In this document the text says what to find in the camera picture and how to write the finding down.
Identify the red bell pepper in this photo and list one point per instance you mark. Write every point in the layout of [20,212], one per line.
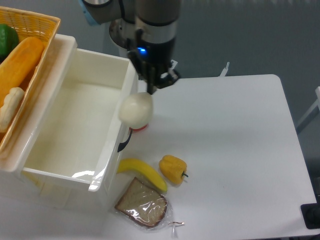
[138,129]

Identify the wrapped bread slice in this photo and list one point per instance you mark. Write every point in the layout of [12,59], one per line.
[147,208]

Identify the orange bread loaf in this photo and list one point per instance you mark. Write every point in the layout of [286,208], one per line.
[19,63]

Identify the white drawer cabinet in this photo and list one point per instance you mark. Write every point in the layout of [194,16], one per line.
[13,181]

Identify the white table frame bracket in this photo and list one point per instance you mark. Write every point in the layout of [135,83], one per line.
[225,70]

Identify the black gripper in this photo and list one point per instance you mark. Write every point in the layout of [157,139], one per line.
[153,63]

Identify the white plastic upper drawer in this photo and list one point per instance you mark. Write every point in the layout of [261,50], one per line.
[78,141]

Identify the yellow banana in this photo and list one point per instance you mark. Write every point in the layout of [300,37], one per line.
[141,167]

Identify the yellow wicker basket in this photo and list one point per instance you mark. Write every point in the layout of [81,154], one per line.
[28,24]

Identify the black object at edge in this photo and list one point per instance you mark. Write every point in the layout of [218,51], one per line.
[311,215]

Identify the yellow bell pepper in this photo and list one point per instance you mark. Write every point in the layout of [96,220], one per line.
[173,168]

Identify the green bell pepper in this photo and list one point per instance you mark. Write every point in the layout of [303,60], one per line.
[9,39]

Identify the black drawer handle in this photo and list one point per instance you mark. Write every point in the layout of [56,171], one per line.
[123,145]

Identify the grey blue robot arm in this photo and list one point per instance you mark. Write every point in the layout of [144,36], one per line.
[146,29]

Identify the white frame at right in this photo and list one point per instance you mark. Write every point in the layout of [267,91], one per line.
[312,112]

